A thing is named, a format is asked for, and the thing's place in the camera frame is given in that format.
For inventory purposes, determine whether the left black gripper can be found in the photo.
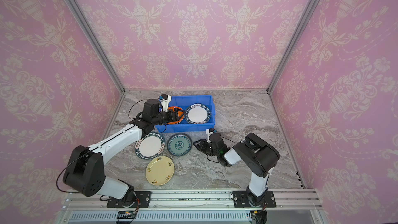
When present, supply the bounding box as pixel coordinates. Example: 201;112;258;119
151;107;186;127

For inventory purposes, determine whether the orange plate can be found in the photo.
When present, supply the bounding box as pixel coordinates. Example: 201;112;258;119
167;106;185;124

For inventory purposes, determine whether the green rim plate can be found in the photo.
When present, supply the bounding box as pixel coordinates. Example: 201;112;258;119
134;132;165;160
184;103;211;124

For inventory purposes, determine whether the teal patterned plate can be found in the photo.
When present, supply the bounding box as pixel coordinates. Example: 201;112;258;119
167;133;192;157

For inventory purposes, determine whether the cream floral plate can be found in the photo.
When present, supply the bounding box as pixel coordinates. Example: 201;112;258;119
145;156;175;186

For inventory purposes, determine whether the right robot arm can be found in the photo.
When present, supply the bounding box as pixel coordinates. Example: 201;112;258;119
193;128;280;207

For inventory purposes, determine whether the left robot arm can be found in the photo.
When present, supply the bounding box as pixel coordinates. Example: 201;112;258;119
59;94;185;207

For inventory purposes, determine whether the blue plastic bin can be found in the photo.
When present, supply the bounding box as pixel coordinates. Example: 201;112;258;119
155;95;216;133

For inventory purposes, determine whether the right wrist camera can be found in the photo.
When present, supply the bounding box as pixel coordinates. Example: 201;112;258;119
206;128;217;143

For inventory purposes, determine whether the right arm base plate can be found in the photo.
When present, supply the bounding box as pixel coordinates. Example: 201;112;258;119
231;190;277;208

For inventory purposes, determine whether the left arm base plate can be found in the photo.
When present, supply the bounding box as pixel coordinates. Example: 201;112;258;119
107;190;152;208

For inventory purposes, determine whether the aluminium front rail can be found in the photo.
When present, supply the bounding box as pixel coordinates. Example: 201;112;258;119
55;189;328;224

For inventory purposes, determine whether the left aluminium corner post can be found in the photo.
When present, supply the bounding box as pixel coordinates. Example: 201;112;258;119
64;0;125;94

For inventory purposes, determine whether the aluminium corner post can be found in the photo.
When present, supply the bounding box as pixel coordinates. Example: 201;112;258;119
267;0;320;94
64;0;125;94

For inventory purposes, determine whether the right aluminium corner post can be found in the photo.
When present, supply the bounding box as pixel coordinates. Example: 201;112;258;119
267;0;320;94

